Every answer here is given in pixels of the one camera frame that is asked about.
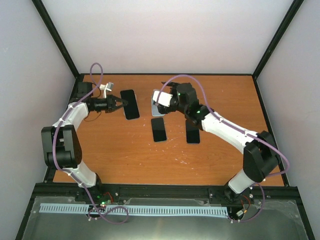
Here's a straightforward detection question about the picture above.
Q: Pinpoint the light blue phone case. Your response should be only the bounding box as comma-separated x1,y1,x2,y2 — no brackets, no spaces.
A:
151,89,164,117

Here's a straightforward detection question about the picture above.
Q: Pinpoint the blue phone black screen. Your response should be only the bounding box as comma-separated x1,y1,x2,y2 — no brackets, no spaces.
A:
185,120,200,144

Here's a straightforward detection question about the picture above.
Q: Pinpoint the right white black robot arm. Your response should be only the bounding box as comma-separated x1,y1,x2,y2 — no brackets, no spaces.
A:
152,82,280,203

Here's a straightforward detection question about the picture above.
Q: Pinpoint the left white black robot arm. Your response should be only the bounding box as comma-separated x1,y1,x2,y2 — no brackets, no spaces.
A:
41,82,128,202

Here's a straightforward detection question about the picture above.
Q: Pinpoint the metal front plate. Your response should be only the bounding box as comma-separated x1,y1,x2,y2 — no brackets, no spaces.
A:
21,197,313,240

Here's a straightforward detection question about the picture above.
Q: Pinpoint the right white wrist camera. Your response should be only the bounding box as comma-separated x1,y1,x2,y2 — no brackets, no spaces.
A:
153,90,173,107

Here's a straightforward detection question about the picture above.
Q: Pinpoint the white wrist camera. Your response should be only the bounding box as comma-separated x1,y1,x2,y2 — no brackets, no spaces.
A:
99,82,114,99
153,90,173,107

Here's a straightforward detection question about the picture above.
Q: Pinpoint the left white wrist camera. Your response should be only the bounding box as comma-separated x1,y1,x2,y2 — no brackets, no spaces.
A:
99,82,114,99

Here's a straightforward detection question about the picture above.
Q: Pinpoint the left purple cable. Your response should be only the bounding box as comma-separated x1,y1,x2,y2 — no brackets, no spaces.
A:
52,62,130,224

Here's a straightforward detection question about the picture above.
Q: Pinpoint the purple cable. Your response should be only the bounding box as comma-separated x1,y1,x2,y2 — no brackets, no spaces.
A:
52,62,130,224
158,74,291,223

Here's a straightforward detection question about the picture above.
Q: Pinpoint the left black frame post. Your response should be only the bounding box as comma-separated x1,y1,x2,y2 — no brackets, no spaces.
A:
32,0,80,78

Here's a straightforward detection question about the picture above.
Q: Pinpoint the black frame post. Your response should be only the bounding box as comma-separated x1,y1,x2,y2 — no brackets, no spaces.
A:
32,0,80,78
252,0,304,80

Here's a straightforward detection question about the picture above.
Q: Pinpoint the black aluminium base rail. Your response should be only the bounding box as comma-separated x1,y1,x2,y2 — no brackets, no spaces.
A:
31,182,301,205

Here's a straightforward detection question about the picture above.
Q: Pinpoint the light blue cable duct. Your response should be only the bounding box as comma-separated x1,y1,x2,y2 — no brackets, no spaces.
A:
38,203,228,218

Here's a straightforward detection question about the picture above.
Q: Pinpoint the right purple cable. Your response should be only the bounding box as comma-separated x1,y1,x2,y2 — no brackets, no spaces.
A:
158,74,291,223

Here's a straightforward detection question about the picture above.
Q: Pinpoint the right black frame post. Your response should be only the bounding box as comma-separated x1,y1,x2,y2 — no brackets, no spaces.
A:
252,0,304,80

